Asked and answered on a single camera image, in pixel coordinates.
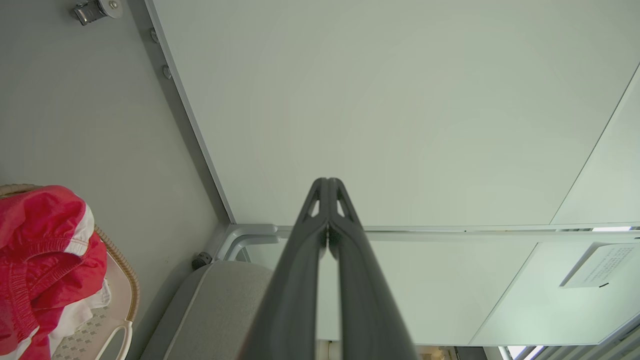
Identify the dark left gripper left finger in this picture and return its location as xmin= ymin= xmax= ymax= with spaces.
xmin=239 ymin=177 xmax=329 ymax=360

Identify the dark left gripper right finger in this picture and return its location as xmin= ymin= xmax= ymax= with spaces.
xmin=327 ymin=177 xmax=419 ymax=360

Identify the red and white garment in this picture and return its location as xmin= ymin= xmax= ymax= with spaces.
xmin=0 ymin=185 xmax=112 ymax=360

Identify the grey padded chair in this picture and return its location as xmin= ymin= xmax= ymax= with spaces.
xmin=140 ymin=260 xmax=275 ymax=360

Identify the white panel with paper notice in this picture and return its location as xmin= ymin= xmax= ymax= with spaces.
xmin=243 ymin=227 xmax=640 ymax=347

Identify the white paper notice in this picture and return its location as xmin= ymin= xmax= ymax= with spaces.
xmin=558 ymin=242 xmax=640 ymax=290

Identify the metal caster wheel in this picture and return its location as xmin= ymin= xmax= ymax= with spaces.
xmin=69 ymin=0 xmax=124 ymax=27

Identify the grey metal frame corner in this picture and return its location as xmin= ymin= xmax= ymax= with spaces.
xmin=214 ymin=223 xmax=280 ymax=263

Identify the white partition panel aluminium frame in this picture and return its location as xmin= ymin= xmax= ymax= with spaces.
xmin=144 ymin=0 xmax=640 ymax=232

